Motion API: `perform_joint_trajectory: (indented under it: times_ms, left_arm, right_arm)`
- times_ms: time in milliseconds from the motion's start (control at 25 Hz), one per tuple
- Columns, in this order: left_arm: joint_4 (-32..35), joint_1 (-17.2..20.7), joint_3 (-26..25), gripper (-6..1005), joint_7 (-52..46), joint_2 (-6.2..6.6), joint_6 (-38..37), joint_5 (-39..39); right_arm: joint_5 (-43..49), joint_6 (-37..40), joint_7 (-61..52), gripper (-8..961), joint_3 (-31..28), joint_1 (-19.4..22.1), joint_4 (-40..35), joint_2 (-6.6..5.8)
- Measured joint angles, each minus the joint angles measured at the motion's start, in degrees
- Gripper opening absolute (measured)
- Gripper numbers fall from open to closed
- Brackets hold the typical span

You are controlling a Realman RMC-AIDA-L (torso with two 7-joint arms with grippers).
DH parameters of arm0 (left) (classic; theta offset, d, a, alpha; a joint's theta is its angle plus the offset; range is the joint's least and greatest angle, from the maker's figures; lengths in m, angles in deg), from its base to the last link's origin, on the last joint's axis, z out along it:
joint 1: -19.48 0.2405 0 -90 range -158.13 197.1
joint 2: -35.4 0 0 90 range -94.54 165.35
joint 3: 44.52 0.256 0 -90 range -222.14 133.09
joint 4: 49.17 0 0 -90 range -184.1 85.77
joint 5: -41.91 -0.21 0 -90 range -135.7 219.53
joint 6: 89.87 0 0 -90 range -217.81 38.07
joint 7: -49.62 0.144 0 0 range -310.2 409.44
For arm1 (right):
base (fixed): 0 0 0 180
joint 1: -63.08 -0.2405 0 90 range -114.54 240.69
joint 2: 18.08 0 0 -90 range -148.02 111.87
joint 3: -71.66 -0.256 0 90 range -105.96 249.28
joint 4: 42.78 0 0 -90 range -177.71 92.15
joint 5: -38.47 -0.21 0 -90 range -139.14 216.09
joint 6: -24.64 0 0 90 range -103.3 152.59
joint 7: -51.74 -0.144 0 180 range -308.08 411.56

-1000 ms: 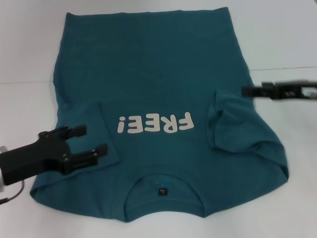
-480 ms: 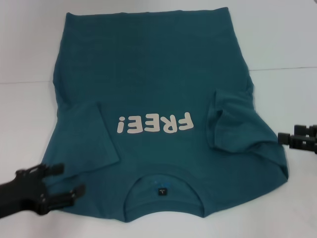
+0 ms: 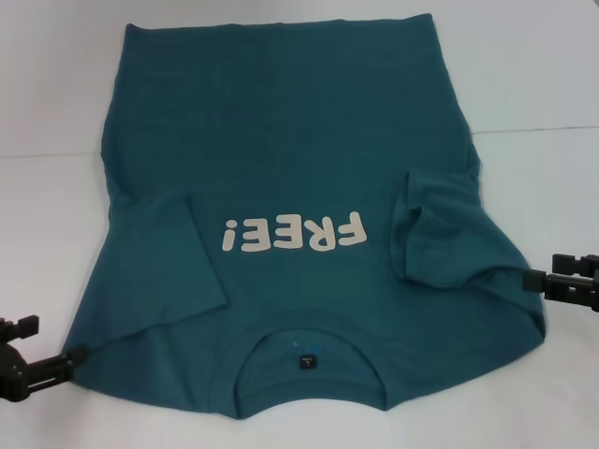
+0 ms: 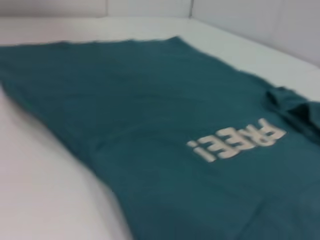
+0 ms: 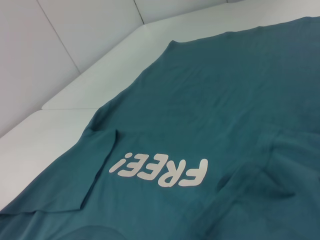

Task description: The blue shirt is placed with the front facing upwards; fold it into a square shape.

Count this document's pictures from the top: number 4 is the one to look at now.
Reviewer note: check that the teal T-shirt with FREE print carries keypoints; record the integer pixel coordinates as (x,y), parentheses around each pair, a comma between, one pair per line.
(125,112)

